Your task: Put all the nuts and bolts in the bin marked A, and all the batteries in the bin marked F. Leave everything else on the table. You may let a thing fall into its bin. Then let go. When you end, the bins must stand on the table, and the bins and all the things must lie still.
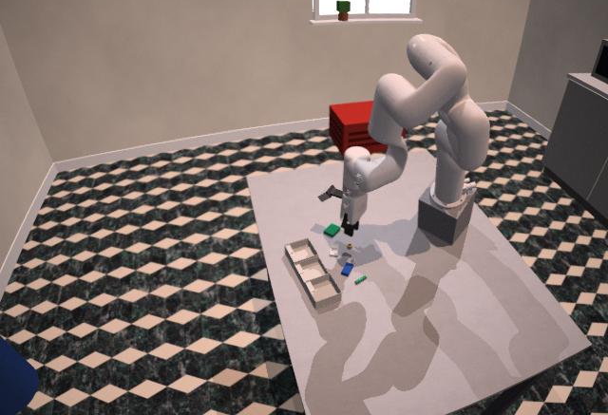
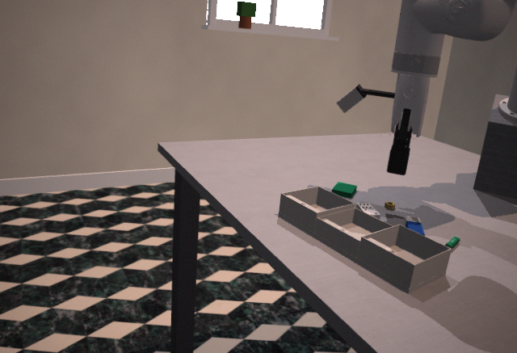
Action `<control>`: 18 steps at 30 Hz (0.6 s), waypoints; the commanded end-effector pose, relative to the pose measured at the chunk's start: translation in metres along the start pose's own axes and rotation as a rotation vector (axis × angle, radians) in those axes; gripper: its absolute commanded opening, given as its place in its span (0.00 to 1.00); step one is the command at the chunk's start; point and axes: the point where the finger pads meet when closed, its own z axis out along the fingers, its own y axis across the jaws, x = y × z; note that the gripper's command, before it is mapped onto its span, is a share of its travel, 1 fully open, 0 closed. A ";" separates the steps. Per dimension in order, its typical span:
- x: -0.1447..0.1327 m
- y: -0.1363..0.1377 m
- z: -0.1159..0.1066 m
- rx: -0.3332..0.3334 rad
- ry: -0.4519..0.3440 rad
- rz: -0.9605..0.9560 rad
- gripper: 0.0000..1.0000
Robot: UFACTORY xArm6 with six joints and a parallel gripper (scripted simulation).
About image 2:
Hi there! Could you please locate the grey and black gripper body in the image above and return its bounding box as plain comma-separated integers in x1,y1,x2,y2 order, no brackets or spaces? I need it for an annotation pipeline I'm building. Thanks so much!
391,69,438,137

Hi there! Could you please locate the white domino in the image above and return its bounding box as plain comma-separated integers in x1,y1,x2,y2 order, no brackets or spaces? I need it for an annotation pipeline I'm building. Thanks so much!
356,203,380,219

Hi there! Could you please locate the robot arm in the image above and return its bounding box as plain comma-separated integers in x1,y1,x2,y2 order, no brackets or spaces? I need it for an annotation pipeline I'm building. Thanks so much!
337,0,517,123

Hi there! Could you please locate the blue and white eraser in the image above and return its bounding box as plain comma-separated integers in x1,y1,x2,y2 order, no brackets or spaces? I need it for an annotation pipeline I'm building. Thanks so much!
404,216,425,236

